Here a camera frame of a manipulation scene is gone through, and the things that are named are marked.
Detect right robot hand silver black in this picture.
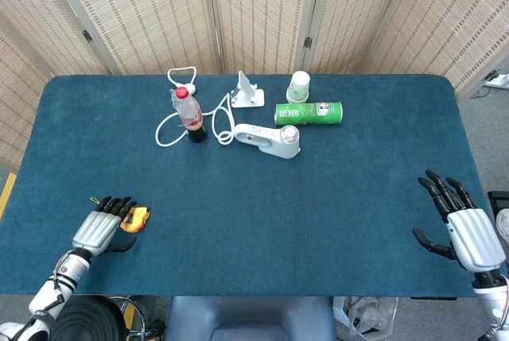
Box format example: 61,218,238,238
412,169,507,274

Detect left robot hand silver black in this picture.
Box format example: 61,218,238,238
71,196,138,258

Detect yellow tape measure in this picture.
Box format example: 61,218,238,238
90,196,153,234

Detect white shoe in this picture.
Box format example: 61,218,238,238
495,208,509,246

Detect black box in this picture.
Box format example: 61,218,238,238
487,191,509,215

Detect black round ribbed object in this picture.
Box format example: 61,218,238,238
48,295,125,341

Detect clear plastic bag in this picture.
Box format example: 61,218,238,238
344,296,394,334

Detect cola bottle red cap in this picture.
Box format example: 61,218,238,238
169,87,208,144

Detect white waste bin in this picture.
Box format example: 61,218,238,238
332,296,398,336

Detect white power strip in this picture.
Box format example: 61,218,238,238
484,73,509,90

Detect blue felt table mat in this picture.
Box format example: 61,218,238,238
0,74,494,298

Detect blue padded seat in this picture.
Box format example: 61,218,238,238
165,296,337,341

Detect white handheld appliance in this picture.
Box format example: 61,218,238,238
234,122,302,160

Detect white phone stand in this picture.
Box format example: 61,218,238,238
231,71,266,109

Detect green chips can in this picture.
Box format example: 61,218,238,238
274,101,344,127

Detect bamboo folding screen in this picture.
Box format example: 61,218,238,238
0,0,509,173

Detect white paper cup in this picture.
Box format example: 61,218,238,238
286,71,311,104

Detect chrome stool frame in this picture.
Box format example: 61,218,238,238
107,296,160,341

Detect white cable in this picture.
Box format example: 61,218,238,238
154,66,235,147

